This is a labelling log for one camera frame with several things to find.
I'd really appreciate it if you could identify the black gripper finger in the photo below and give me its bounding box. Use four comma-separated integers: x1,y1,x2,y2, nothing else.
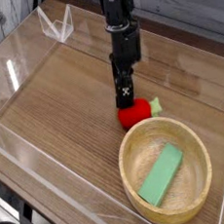
114,75,134,109
109,54,119,83

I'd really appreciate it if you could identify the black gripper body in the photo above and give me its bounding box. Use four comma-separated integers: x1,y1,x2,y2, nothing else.
105,20,141,77

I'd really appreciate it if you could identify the red plush strawberry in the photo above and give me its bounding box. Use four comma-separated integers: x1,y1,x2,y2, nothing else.
117,96,163,130

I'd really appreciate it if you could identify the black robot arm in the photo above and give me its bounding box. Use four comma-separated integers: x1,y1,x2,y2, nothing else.
99,0,141,109

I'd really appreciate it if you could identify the wooden bowl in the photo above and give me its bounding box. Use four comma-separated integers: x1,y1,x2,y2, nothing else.
118,117,212,224

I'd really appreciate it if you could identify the green rectangular block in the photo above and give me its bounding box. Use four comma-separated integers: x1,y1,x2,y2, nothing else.
138,143,183,207

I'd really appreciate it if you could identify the clear acrylic corner bracket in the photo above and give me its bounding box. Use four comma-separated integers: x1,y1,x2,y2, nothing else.
37,4,74,44

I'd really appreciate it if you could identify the clear acrylic tray wall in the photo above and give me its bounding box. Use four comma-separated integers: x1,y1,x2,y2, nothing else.
0,0,224,224

